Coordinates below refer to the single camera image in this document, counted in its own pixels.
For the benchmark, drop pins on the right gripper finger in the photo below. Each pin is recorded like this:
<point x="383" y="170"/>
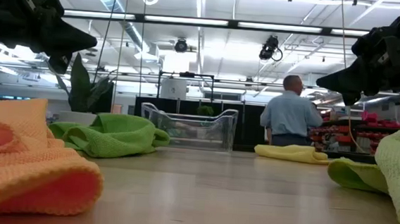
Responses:
<point x="351" y="98"/>
<point x="350" y="80"/>

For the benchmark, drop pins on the small green bush plant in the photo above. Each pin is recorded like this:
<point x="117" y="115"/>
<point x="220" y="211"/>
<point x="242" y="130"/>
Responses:
<point x="205" y="110"/>

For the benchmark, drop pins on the clear plastic bin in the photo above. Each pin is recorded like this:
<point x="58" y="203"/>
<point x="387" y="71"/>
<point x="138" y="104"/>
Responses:
<point x="191" y="129"/>

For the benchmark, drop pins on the orange microfiber towel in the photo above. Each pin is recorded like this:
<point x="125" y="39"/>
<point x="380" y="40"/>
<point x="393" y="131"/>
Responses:
<point x="23" y="170"/>

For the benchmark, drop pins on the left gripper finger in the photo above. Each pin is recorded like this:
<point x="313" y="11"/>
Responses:
<point x="67" y="41"/>
<point x="61" y="63"/>

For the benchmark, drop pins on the yellow microfiber towel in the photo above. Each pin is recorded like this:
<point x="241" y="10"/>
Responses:
<point x="289" y="153"/>

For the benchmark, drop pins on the green microfiber towel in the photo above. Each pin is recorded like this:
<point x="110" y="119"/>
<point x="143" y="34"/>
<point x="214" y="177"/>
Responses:
<point x="113" y="134"/>

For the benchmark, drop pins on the storage shelf with red bins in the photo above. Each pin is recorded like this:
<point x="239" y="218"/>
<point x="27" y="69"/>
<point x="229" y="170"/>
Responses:
<point x="343" y="139"/>

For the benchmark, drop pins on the person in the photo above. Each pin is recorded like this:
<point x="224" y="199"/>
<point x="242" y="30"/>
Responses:
<point x="289" y="114"/>

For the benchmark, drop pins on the green snake plant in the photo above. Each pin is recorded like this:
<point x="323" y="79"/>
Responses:
<point x="80" y="86"/>

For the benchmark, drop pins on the black ceiling-mounted camera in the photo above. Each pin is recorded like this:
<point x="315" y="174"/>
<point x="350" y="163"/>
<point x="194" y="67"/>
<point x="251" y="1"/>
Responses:
<point x="270" y="46"/>
<point x="181" y="46"/>

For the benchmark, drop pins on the white plant pot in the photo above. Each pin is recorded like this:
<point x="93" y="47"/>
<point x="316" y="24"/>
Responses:
<point x="76" y="117"/>

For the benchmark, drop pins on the white box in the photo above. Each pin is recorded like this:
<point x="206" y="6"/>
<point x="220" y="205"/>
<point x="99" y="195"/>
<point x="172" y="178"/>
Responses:
<point x="173" y="89"/>

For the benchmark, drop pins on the overhead light bar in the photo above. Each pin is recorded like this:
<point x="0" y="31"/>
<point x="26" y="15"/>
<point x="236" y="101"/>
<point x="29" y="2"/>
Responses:
<point x="185" y="20"/>

